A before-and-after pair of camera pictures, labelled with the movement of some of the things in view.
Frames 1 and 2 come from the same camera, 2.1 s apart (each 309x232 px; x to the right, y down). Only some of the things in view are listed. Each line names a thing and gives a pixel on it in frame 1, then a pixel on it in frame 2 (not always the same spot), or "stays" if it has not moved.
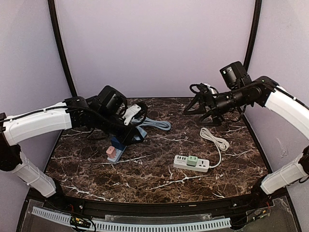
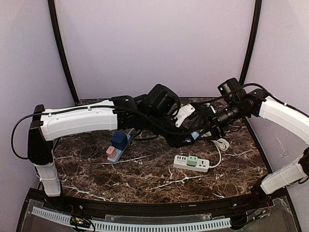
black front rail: (69, 207) stays
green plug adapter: (192, 161) stays
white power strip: (180, 161) stays
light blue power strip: (119, 154) stays
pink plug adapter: (111, 152) stays
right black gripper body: (209, 106) to (215, 123)
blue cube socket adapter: (115, 143) stays
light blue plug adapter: (143, 133) to (195, 135)
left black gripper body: (132, 136) to (177, 139)
